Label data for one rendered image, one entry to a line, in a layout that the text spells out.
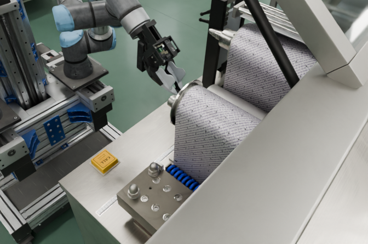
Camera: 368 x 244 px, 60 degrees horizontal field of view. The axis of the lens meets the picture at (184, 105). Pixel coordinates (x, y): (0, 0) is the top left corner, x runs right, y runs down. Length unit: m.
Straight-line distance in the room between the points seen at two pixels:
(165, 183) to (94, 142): 1.26
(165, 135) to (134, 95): 1.56
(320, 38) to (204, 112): 0.49
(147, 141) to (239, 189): 1.02
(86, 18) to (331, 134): 0.79
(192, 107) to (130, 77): 2.21
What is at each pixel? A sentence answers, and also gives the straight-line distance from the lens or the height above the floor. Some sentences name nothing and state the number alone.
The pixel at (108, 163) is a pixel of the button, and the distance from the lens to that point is 1.19.
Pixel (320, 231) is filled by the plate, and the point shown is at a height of 1.44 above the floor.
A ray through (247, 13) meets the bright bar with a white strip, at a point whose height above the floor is 1.45.
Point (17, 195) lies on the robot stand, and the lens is 2.11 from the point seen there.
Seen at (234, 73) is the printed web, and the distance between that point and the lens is 1.00.
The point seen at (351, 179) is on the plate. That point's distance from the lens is 0.61.
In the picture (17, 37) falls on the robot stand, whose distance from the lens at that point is 1.61.
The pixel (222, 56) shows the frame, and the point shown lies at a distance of 1.20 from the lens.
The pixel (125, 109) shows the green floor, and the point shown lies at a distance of 2.69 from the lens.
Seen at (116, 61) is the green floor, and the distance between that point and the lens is 3.23.
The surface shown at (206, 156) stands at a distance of 0.90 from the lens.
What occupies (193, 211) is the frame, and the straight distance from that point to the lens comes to 0.25.
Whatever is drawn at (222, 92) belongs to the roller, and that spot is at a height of 1.23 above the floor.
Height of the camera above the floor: 1.88
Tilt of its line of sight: 44 degrees down
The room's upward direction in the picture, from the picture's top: 4 degrees clockwise
